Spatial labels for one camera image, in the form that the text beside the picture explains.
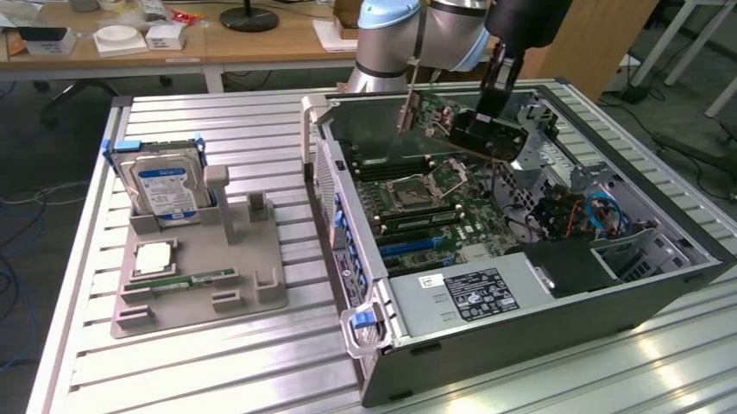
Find green RAM stick black label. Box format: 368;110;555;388
377;210;464;236

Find graphics card with black fan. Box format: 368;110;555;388
396;88;529;165

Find silver CPU chip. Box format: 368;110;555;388
130;243;178;275

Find CPU socket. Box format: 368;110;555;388
389;174;435;207

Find white box red button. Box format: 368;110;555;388
612;54;641;95

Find blue floor cable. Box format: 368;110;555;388
0;235;47;370

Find black floor stand base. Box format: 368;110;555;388
652;124;737;161

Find red wire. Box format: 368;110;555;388
559;197;579;243

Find green motherboard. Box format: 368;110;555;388
340;141;524;278

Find gray wrist camera mount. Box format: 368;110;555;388
499;55;519;91

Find wooden cabinet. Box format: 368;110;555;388
507;0;662;103

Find blue expansion slot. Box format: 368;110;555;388
377;235;440;258

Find white table frame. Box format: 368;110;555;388
629;0;737;118

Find gray power supply unit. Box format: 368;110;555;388
389;253;559;341

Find black round lamp base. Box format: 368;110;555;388
221;0;282;33

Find white box black lid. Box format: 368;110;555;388
17;26;79;55

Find brown cardboard box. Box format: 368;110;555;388
333;0;365;29

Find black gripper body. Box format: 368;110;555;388
487;0;575;49

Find white labelled box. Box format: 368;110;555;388
145;23;189;51

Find wooden desk white frame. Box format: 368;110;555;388
0;0;209;94
205;0;520;94

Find metal drive cage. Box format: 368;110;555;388
493;102;579;174

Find white round printed holder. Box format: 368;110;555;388
93;24;152;59

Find hard disk with blue carrier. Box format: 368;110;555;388
102;133;209;229

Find black RAM slots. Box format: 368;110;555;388
352;155;435;183

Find metal disk bay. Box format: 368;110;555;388
591;224;694;284

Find black open PC case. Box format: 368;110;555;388
300;84;737;409

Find blue wire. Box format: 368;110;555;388
584;192;633;239

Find white floor cable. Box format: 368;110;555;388
0;177;93;207

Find black chair base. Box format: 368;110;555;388
33;75;174;127

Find gray printed parts rack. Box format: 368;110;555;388
109;163;289;340

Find metal socket cover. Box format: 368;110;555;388
425;157;473;194

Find white paper stack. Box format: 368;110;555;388
312;18;362;53

